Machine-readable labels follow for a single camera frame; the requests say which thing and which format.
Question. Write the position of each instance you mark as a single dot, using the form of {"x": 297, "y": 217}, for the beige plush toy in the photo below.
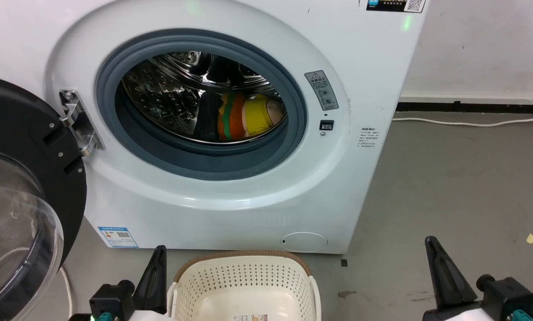
{"x": 275, "y": 112}

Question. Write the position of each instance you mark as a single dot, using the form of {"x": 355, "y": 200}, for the cream perforated laundry basket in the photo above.
{"x": 244, "y": 281}

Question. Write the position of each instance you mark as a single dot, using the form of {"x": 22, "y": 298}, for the black washer door clear glass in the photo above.
{"x": 21, "y": 129}

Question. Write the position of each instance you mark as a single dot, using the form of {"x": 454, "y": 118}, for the round white filter cover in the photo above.
{"x": 304, "y": 242}

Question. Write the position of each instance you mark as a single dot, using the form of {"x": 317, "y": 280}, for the yellow paper scrap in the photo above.
{"x": 532, "y": 238}

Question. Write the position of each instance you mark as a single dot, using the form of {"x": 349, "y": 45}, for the yellow plush toy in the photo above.
{"x": 257, "y": 116}

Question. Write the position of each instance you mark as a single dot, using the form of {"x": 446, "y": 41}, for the black door latch socket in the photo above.
{"x": 326, "y": 125}

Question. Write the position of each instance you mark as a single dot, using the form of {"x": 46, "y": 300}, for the orange plush with green stripe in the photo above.
{"x": 233, "y": 120}

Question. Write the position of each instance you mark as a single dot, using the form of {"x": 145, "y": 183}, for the chrome door hinge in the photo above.
{"x": 80, "y": 125}

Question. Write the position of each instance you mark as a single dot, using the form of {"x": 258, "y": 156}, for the basket product label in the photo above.
{"x": 248, "y": 318}

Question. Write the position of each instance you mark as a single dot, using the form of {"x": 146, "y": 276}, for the stainless steel washer drum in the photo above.
{"x": 168, "y": 98}

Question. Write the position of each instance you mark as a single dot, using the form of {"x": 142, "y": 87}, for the grey rubber door gasket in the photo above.
{"x": 168, "y": 156}

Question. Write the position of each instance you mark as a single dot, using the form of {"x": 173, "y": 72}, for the small printed text label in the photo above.
{"x": 368, "y": 138}

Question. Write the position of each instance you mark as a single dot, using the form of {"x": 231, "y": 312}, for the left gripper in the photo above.
{"x": 112, "y": 301}

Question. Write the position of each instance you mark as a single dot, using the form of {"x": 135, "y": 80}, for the black QR code sticker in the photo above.
{"x": 395, "y": 4}

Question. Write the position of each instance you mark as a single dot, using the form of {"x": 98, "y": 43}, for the white front-load washing machine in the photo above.
{"x": 231, "y": 214}

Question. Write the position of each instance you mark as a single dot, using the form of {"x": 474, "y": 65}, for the blue energy label sticker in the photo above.
{"x": 118, "y": 237}

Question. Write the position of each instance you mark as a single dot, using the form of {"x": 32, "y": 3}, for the black baseboard strip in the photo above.
{"x": 471, "y": 107}

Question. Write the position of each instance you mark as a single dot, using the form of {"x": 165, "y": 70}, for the grey warning sticker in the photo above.
{"x": 322, "y": 90}

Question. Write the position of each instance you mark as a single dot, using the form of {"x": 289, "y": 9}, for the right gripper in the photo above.
{"x": 505, "y": 296}

